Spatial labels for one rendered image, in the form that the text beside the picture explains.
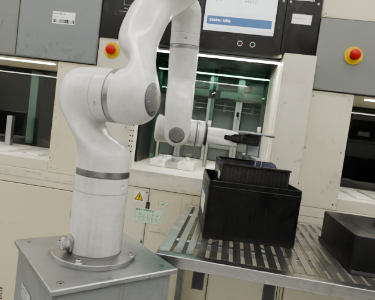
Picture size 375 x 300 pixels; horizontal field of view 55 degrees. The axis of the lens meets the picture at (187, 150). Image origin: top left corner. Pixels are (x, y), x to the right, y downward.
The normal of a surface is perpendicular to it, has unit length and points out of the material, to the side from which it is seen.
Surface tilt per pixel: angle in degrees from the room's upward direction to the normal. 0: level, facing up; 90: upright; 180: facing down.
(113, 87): 77
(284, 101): 90
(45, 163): 90
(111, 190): 90
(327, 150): 90
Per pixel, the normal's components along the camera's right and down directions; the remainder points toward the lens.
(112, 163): 0.47, 0.05
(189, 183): -0.13, 0.05
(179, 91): 0.04, -0.61
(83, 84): -0.34, -0.17
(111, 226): 0.68, 0.14
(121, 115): -0.25, 0.70
